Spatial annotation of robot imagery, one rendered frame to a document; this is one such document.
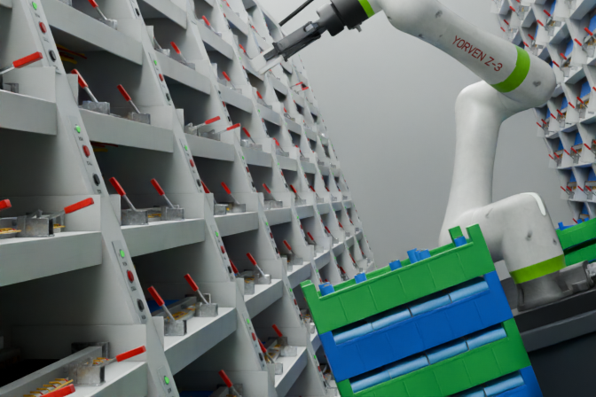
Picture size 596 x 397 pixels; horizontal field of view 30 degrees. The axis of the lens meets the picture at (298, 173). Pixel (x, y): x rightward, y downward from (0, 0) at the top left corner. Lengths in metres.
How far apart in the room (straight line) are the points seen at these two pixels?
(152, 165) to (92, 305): 0.74
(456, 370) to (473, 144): 1.05
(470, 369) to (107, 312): 0.59
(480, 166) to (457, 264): 0.95
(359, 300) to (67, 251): 0.55
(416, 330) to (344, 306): 0.12
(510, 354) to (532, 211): 0.74
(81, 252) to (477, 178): 1.42
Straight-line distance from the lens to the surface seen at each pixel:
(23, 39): 1.58
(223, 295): 2.21
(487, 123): 2.77
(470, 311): 1.77
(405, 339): 1.76
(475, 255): 1.77
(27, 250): 1.27
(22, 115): 1.43
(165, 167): 2.23
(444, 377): 1.77
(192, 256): 2.22
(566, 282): 2.49
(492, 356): 1.78
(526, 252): 2.47
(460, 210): 2.61
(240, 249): 2.91
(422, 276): 1.76
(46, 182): 1.56
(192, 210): 2.21
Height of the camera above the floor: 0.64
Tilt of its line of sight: 3 degrees up
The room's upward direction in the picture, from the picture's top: 20 degrees counter-clockwise
